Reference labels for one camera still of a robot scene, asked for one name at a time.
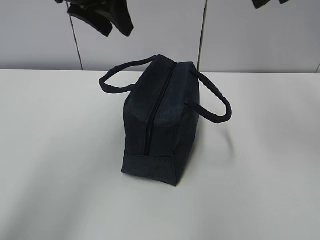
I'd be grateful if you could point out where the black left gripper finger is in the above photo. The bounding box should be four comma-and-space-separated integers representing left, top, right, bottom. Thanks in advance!
67, 4, 113, 37
82, 0, 134, 37

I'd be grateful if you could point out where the dark navy lunch bag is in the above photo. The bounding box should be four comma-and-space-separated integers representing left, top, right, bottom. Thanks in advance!
99, 54, 232, 186

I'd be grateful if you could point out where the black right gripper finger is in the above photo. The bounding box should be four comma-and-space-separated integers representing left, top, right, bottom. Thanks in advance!
279, 0, 289, 4
252, 0, 271, 9

